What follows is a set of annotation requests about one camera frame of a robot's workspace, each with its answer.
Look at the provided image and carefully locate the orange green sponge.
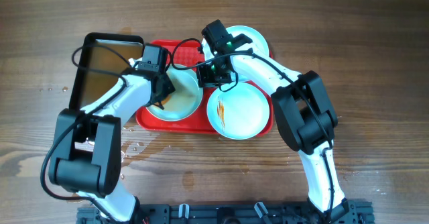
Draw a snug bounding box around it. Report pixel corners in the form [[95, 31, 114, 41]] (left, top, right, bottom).
[[156, 95, 172, 109]]

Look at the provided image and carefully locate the pale blue plate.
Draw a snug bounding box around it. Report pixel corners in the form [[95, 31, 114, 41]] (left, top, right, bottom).
[[202, 25, 270, 83], [206, 82, 270, 140], [147, 66, 204, 121]]

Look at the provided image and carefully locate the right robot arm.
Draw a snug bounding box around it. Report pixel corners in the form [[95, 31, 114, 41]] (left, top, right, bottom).
[[196, 50, 347, 223]]

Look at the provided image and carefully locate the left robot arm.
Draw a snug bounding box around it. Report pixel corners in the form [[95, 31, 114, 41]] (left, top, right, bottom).
[[40, 68, 174, 223]]

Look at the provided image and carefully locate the black water tray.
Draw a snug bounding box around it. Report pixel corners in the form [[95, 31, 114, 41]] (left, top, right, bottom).
[[69, 32, 144, 109]]

